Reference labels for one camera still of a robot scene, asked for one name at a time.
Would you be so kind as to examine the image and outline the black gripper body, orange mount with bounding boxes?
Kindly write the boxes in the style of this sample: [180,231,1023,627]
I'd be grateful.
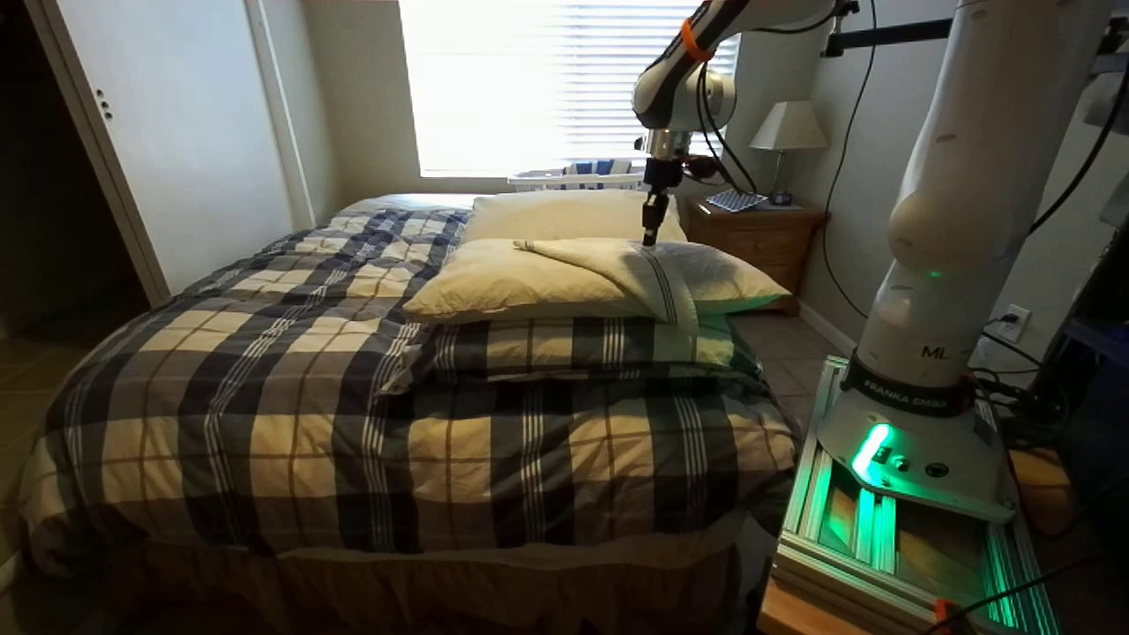
[639,156,687,215]

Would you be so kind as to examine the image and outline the aluminium robot base, green light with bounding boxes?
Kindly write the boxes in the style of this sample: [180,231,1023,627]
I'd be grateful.
[770,350,1064,635]

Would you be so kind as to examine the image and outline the beige pillow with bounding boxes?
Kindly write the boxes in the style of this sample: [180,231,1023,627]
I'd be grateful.
[655,237,795,317]
[400,237,663,327]

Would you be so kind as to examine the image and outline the white pillow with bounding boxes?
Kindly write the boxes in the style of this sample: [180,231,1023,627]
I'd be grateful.
[464,189,690,250]

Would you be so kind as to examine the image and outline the plaid pillow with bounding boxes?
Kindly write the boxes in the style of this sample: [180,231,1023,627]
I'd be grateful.
[415,306,767,389]

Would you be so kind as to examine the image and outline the papers on nightstand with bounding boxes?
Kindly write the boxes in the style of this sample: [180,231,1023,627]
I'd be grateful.
[702,184,770,218]

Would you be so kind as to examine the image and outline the wooden nightstand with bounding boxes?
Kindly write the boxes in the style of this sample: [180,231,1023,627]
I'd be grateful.
[680,190,832,300]

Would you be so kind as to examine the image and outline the white table lamp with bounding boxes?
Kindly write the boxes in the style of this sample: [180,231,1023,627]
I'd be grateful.
[747,97,832,205]

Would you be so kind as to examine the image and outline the white window blinds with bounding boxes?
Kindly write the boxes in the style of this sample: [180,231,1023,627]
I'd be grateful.
[396,0,747,184]

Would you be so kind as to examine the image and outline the black mounting bar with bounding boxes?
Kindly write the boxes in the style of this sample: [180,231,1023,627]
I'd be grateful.
[818,13,965,59]

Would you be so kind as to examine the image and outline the beige bed skirt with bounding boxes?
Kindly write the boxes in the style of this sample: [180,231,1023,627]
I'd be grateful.
[18,516,761,635]

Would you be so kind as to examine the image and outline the plaid comforter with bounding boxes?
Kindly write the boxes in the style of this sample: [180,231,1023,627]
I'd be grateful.
[14,190,806,593]

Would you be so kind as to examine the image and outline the white closet door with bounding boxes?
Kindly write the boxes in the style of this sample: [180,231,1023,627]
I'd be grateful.
[20,0,301,306]

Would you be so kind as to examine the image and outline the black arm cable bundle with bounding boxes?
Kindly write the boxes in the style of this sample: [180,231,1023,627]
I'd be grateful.
[687,59,770,199]

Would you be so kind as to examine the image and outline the orange cable clip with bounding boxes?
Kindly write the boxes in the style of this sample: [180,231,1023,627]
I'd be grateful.
[674,13,716,72]

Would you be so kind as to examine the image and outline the black wall cable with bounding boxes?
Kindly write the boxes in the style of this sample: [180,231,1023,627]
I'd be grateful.
[814,0,888,325]

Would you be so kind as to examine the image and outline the white wall outlet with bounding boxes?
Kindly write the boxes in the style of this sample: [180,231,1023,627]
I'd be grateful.
[994,300,1039,350]

